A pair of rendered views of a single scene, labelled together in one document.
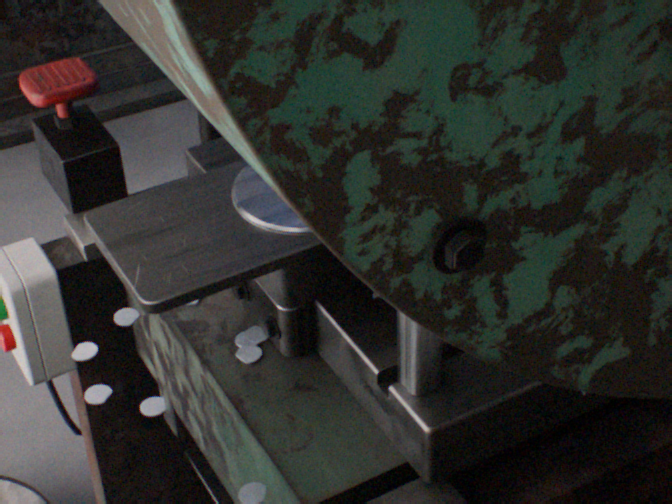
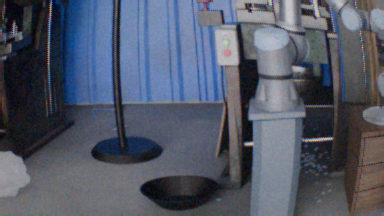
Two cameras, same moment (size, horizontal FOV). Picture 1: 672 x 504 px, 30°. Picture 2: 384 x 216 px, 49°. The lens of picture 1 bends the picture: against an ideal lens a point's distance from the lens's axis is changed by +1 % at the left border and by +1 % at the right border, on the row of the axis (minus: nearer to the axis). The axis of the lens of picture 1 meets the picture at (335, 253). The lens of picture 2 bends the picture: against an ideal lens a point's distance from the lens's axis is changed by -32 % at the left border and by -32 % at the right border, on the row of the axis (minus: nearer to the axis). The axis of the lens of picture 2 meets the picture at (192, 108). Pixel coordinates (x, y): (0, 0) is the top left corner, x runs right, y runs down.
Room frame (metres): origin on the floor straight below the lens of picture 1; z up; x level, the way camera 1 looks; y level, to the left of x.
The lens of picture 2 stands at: (-0.35, 1.95, 0.85)
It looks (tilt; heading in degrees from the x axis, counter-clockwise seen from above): 13 degrees down; 313
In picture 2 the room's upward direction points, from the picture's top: 4 degrees counter-clockwise
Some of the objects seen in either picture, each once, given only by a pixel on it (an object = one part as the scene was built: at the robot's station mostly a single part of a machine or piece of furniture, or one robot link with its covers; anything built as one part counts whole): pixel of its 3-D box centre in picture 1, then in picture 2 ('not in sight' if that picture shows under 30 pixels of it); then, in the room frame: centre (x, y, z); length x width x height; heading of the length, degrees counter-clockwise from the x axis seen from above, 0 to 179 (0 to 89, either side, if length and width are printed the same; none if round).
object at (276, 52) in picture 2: not in sight; (274, 49); (0.56, 0.58, 0.62); 0.13 x 0.12 x 0.14; 95
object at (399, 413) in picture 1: (432, 241); (287, 17); (0.90, -0.09, 0.68); 0.45 x 0.30 x 0.06; 28
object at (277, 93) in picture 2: not in sight; (277, 88); (0.55, 0.59, 0.50); 0.15 x 0.15 x 0.10
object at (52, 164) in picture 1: (88, 201); (212, 29); (1.07, 0.26, 0.62); 0.10 x 0.06 x 0.20; 28
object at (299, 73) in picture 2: not in sight; (295, 83); (0.90, -0.09, 0.36); 0.34 x 0.34 x 0.10
